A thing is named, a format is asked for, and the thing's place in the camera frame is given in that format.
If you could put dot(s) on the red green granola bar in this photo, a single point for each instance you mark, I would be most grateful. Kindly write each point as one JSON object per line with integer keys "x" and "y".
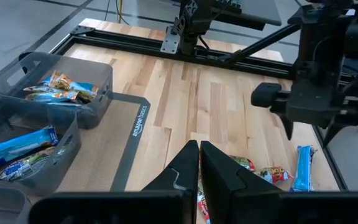
{"x": 242, "y": 162}
{"x": 204, "y": 205}
{"x": 273, "y": 175}

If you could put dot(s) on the grey translucent plastic bin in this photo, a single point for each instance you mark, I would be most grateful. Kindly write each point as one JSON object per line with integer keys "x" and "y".
{"x": 2, "y": 202}
{"x": 67, "y": 149}
{"x": 104, "y": 81}

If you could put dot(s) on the black-bordered silicone mat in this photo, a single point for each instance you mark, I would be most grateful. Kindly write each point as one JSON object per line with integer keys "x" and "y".
{"x": 104, "y": 149}

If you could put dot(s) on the silver bar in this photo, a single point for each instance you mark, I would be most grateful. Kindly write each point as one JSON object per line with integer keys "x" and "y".
{"x": 37, "y": 88}

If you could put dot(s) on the yellow light blue granola bar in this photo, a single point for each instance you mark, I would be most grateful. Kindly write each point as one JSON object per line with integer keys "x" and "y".
{"x": 70, "y": 84}

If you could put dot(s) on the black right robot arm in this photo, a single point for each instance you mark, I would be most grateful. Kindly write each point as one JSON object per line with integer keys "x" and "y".
{"x": 194, "y": 25}

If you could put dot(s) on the light blue orange granola bar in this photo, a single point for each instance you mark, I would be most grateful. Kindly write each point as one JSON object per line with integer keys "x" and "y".
{"x": 57, "y": 96}

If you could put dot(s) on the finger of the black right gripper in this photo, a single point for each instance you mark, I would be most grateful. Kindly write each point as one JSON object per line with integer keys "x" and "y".
{"x": 332, "y": 132}
{"x": 288, "y": 126}

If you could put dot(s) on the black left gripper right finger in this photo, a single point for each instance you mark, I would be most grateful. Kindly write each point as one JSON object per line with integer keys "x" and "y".
{"x": 228, "y": 186}

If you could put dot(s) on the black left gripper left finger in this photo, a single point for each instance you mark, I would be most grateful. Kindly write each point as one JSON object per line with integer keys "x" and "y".
{"x": 182, "y": 174}

